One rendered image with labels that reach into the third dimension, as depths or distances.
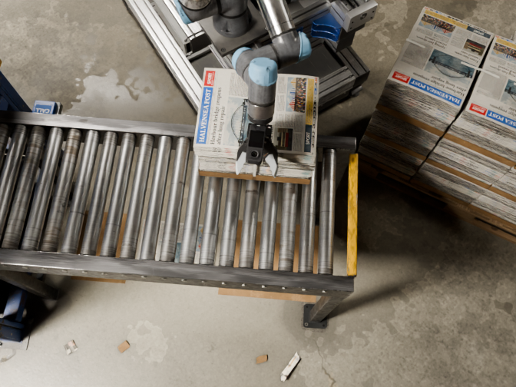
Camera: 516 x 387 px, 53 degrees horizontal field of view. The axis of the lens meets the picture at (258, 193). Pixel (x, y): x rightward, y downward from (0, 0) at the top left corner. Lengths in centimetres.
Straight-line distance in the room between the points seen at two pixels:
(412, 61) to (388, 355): 130
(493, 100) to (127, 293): 176
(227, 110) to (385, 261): 128
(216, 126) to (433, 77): 86
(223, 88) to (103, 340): 137
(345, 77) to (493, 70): 82
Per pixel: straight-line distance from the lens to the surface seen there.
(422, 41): 213
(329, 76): 268
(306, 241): 171
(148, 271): 171
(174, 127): 188
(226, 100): 165
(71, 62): 313
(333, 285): 169
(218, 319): 247
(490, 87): 210
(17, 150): 200
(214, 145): 157
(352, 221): 174
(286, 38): 150
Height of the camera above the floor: 244
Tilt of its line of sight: 69 degrees down
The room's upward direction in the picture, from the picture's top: 2 degrees clockwise
